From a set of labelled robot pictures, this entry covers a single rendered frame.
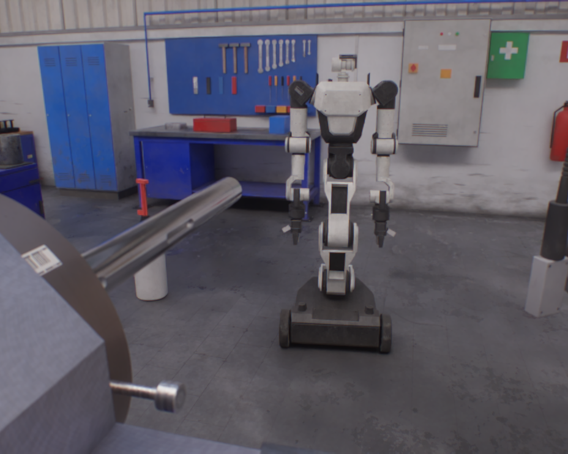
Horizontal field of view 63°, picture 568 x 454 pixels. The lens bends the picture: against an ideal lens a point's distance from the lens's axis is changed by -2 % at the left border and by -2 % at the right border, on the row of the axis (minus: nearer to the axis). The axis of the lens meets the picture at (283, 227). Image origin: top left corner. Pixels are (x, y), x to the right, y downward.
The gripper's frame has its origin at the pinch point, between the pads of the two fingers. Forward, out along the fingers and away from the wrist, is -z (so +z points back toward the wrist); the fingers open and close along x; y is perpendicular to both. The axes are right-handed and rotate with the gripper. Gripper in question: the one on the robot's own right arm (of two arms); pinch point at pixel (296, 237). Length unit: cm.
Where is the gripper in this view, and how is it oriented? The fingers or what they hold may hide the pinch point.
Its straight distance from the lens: 253.4
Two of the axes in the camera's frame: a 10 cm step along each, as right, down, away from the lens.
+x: -1.1, 1.0, -9.9
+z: 0.2, -9.9, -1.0
